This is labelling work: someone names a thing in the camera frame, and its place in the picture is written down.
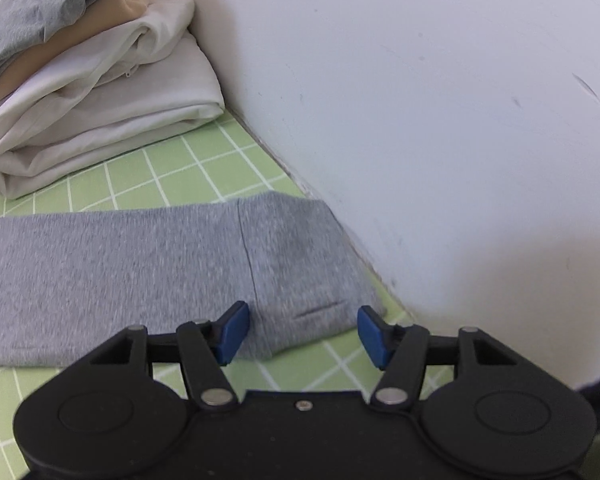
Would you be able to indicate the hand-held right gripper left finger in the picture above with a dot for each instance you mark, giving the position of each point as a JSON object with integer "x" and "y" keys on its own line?
{"x": 232, "y": 332}

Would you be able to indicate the cream white zip garment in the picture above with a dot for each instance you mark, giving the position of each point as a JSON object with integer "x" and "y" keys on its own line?
{"x": 80, "y": 67}

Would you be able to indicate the grey-green crumpled garment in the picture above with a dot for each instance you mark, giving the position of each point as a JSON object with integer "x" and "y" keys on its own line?
{"x": 30, "y": 15}

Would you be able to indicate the grey heather garment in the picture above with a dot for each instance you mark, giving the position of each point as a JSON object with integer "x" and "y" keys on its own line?
{"x": 105, "y": 270}

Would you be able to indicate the beige garment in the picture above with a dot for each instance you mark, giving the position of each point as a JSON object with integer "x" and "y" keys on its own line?
{"x": 112, "y": 10}

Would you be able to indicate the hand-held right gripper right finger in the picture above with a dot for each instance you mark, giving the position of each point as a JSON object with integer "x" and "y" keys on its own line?
{"x": 375, "y": 336}

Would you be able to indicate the white folded garment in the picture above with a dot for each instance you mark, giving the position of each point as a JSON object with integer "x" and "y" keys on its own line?
{"x": 155, "y": 97}

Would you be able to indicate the green grid mat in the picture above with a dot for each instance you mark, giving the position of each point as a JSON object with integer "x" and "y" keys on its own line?
{"x": 205, "y": 170}

